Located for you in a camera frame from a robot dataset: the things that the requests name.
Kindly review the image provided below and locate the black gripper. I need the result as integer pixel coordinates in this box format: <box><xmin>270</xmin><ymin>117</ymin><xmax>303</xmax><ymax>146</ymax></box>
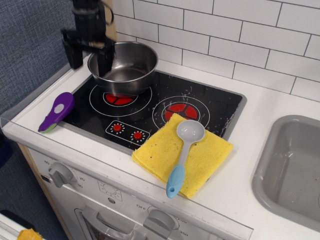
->
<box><xmin>61</xmin><ymin>13</ymin><xmax>115</xmax><ymax>77</ymax></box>

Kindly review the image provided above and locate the stainless steel pot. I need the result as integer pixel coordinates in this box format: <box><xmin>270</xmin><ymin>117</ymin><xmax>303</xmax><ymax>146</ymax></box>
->
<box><xmin>87</xmin><ymin>41</ymin><xmax>158</xmax><ymax>97</ymax></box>

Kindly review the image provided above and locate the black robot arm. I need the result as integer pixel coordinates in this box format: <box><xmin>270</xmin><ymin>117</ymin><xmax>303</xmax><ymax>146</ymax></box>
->
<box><xmin>61</xmin><ymin>0</ymin><xmax>115</xmax><ymax>77</ymax></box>

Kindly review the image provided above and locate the yellow cloth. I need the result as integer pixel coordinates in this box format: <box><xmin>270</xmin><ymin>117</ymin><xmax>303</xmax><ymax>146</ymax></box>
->
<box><xmin>131</xmin><ymin>113</ymin><xmax>233</xmax><ymax>199</ymax></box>

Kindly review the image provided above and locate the purple toy eggplant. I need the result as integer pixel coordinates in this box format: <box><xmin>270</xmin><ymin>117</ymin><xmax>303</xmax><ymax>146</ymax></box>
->
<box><xmin>38</xmin><ymin>92</ymin><xmax>75</xmax><ymax>133</ymax></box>

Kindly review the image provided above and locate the black toy stove top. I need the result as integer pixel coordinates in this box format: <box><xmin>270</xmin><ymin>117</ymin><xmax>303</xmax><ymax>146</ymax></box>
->
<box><xmin>61</xmin><ymin>72</ymin><xmax>247</xmax><ymax>154</ymax></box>

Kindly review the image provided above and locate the grey left oven knob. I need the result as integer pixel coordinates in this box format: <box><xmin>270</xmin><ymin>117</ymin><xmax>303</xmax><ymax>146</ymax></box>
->
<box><xmin>48</xmin><ymin>162</ymin><xmax>73</xmax><ymax>188</ymax></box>

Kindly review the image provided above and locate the grey oven knob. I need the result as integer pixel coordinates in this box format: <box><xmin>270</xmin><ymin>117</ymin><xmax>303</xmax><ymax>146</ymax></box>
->
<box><xmin>143</xmin><ymin>209</ymin><xmax>175</xmax><ymax>240</ymax></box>
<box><xmin>48</xmin><ymin>162</ymin><xmax>73</xmax><ymax>188</ymax></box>

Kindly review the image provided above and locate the white toy oven front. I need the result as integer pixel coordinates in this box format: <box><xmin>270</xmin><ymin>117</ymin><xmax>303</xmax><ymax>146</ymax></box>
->
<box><xmin>30</xmin><ymin>150</ymin><xmax>253</xmax><ymax>240</ymax></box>

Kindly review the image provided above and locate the grey right oven knob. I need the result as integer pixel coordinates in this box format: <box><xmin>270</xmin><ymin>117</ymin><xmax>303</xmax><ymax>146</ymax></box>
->
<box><xmin>143</xmin><ymin>209</ymin><xmax>175</xmax><ymax>240</ymax></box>

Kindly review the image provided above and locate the yellow object at corner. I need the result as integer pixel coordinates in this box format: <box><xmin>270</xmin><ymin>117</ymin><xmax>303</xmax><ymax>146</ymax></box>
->
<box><xmin>17</xmin><ymin>228</ymin><xmax>43</xmax><ymax>240</ymax></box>

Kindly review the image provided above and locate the grey sink basin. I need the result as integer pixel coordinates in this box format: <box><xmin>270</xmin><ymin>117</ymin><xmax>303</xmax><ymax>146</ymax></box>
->
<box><xmin>252</xmin><ymin>115</ymin><xmax>320</xmax><ymax>232</ymax></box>

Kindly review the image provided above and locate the wooden side post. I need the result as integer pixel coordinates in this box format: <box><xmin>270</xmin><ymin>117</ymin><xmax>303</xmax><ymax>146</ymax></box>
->
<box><xmin>102</xmin><ymin>0</ymin><xmax>118</xmax><ymax>42</ymax></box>

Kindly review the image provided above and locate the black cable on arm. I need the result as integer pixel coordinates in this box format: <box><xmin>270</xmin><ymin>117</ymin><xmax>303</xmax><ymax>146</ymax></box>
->
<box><xmin>99</xmin><ymin>0</ymin><xmax>115</xmax><ymax>26</ymax></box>

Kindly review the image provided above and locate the grey ladle with blue handle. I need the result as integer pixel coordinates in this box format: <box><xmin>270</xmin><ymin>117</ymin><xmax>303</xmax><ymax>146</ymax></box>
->
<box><xmin>166</xmin><ymin>120</ymin><xmax>206</xmax><ymax>199</ymax></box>

